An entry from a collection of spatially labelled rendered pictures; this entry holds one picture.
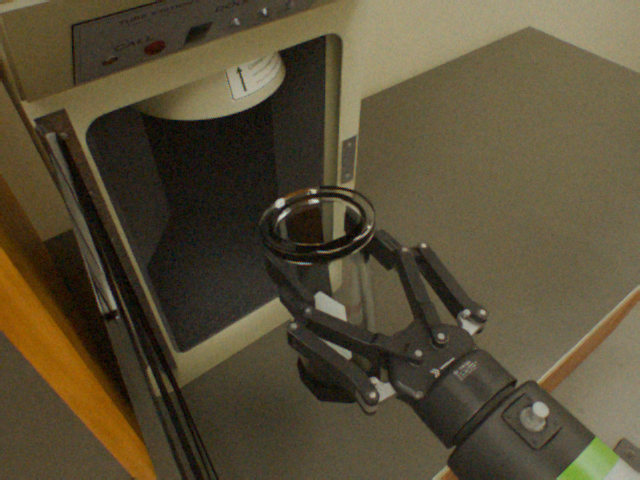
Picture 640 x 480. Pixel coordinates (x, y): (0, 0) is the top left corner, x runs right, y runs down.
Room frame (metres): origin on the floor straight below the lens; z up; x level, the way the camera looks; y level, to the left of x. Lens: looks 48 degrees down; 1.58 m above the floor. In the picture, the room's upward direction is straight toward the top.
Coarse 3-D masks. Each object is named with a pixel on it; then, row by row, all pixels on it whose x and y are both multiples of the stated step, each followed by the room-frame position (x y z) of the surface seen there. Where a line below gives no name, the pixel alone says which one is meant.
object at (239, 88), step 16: (256, 64) 0.44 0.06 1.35; (272, 64) 0.46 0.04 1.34; (208, 80) 0.41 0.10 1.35; (224, 80) 0.42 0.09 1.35; (240, 80) 0.42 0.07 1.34; (256, 80) 0.43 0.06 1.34; (272, 80) 0.45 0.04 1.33; (160, 96) 0.41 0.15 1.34; (176, 96) 0.40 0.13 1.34; (192, 96) 0.40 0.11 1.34; (208, 96) 0.41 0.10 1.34; (224, 96) 0.41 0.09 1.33; (240, 96) 0.42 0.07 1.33; (256, 96) 0.42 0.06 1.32; (144, 112) 0.41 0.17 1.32; (160, 112) 0.40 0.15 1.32; (176, 112) 0.40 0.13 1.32; (192, 112) 0.40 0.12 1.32; (208, 112) 0.40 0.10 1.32; (224, 112) 0.40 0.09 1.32
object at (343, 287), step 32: (320, 192) 0.37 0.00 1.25; (352, 192) 0.36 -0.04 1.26; (288, 224) 0.34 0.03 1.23; (320, 224) 0.36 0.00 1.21; (352, 224) 0.34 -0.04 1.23; (352, 256) 0.29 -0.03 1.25; (320, 288) 0.27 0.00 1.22; (352, 288) 0.28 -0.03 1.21; (352, 320) 0.27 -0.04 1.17; (352, 352) 0.26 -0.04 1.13
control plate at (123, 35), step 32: (192, 0) 0.29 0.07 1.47; (224, 0) 0.31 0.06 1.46; (256, 0) 0.33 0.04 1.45; (288, 0) 0.36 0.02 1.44; (96, 32) 0.26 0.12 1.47; (128, 32) 0.27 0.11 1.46; (160, 32) 0.30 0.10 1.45; (224, 32) 0.35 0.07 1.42; (96, 64) 0.28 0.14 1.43; (128, 64) 0.31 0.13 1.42
